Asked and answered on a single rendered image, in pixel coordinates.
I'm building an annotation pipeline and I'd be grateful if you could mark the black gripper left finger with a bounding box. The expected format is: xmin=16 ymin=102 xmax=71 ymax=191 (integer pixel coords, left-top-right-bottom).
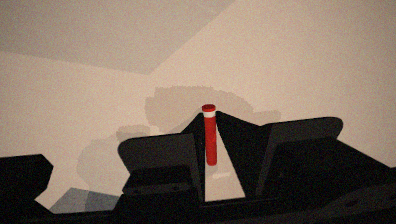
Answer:
xmin=117 ymin=113 xmax=205 ymax=202

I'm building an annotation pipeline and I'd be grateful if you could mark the red peg with white band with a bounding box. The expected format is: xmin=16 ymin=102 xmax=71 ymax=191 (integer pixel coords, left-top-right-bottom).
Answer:
xmin=202 ymin=104 xmax=217 ymax=166

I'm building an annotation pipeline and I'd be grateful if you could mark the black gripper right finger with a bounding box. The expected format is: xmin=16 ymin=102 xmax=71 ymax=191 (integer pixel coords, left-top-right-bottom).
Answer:
xmin=216 ymin=111 xmax=344 ymax=196

